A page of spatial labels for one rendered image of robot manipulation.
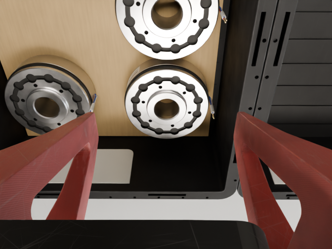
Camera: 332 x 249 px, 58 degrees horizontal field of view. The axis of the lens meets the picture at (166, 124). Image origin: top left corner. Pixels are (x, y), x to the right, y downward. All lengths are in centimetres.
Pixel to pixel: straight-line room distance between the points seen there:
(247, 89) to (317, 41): 14
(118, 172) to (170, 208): 40
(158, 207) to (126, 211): 8
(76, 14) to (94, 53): 5
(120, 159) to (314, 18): 28
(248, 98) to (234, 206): 52
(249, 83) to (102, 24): 18
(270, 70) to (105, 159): 24
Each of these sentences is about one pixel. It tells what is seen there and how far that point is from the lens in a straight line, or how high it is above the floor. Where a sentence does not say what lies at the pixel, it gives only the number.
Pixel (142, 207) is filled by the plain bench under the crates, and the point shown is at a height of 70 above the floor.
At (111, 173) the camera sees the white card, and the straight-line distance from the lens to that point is 38.
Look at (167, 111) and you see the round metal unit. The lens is 38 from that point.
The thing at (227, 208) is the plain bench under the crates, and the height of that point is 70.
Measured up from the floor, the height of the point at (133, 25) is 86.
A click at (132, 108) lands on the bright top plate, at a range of 37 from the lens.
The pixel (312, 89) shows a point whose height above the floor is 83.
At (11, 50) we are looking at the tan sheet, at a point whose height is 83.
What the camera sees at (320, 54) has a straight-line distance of 41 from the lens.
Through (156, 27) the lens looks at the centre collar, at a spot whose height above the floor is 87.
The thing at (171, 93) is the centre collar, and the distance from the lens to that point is 35.
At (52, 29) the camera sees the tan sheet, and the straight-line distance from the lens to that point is 38.
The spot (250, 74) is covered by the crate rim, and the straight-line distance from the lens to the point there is 27.
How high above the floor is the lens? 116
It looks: 52 degrees down
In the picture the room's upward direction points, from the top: 179 degrees counter-clockwise
